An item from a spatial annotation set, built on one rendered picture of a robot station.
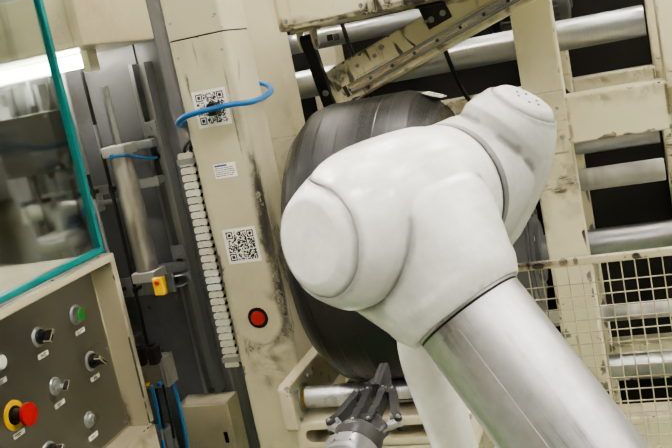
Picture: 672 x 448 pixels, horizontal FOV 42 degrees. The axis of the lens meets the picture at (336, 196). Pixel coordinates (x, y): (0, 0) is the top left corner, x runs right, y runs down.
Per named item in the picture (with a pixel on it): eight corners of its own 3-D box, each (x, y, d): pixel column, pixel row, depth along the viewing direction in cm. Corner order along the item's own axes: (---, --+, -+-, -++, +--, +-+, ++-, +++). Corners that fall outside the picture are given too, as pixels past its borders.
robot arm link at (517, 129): (445, 193, 101) (370, 220, 92) (507, 55, 92) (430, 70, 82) (534, 260, 95) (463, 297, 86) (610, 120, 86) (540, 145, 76)
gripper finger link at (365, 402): (362, 441, 136) (353, 442, 137) (375, 401, 146) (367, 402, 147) (356, 420, 135) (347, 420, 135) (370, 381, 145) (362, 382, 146)
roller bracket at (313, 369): (286, 433, 175) (276, 387, 173) (341, 357, 212) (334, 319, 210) (301, 432, 174) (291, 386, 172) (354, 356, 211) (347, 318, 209)
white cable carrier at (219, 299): (224, 368, 190) (176, 154, 182) (234, 359, 195) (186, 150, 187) (243, 366, 189) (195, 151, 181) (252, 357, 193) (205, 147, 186)
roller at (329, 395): (307, 396, 182) (303, 413, 178) (300, 381, 179) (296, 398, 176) (473, 384, 170) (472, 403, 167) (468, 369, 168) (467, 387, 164)
